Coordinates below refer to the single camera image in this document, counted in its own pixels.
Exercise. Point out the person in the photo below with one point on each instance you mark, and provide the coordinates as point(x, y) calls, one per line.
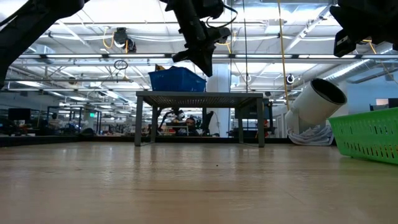
point(190, 123)

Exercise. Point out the silver ventilation duct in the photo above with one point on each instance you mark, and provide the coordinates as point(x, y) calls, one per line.
point(357, 70)

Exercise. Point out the green plastic basket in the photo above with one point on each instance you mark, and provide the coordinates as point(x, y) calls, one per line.
point(367, 137)

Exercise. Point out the black aluminium table frame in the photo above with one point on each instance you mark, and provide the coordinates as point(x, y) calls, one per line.
point(31, 141)

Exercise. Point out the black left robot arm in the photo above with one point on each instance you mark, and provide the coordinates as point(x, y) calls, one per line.
point(25, 25)

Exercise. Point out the yellow green Crayola crayon box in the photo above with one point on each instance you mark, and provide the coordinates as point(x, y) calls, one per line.
point(159, 68)

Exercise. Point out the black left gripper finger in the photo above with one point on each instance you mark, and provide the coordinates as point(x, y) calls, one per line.
point(205, 60)
point(183, 56)

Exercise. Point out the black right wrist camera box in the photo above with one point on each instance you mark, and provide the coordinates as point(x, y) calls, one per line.
point(343, 45)

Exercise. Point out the blue plastic basket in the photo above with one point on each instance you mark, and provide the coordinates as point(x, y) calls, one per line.
point(177, 81)

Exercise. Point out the black computer monitor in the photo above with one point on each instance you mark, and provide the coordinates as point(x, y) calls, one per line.
point(18, 114)
point(393, 104)

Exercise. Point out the grey perforated metal shelf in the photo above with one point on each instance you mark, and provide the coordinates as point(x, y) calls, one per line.
point(199, 99)

